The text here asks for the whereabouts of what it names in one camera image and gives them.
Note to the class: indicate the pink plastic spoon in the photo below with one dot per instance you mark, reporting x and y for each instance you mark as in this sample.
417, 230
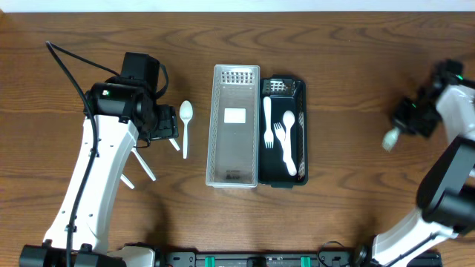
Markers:
289, 121

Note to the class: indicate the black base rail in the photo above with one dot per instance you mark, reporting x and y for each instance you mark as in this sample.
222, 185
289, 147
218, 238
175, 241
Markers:
259, 259

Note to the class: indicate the white plastic spoon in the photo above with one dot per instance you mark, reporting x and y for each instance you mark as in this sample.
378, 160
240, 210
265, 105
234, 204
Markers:
143, 164
186, 114
127, 181
174, 143

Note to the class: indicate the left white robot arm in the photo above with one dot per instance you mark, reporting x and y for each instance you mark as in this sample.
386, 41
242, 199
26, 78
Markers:
118, 115

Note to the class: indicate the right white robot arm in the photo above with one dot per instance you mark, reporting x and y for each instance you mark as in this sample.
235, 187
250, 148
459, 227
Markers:
444, 201

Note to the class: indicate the clear plastic mesh basket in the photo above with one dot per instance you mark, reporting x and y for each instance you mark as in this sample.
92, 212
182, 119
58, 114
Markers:
232, 160

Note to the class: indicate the dark green mesh basket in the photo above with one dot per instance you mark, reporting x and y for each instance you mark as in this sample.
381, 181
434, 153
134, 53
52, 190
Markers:
288, 93

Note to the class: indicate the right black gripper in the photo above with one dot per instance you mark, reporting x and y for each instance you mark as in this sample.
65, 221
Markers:
404, 121

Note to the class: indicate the mint green plastic fork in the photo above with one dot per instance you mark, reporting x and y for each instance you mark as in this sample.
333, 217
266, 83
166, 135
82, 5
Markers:
390, 139

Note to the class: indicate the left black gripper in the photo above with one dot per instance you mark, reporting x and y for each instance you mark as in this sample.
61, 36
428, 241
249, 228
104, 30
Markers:
165, 123

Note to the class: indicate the white plastic fork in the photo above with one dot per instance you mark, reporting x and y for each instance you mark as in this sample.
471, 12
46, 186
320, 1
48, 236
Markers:
280, 134

